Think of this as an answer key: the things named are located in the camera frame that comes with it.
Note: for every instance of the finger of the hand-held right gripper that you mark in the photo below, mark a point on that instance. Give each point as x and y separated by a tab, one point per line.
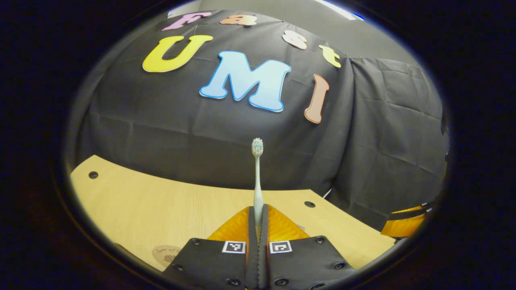
403	227
411	215

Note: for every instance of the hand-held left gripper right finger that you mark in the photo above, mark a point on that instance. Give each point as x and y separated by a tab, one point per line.
263	262

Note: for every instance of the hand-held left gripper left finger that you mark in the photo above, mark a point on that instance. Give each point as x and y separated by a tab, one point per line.
252	262

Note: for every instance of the pale green toothbrush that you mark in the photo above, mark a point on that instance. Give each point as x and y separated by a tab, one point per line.
258	189

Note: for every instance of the round cork coaster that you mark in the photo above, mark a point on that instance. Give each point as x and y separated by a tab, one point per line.
163	254

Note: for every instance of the wooden desktop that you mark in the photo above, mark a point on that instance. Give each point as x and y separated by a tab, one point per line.
161	209

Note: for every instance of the black backdrop cloth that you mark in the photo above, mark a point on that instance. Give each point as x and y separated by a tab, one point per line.
161	133

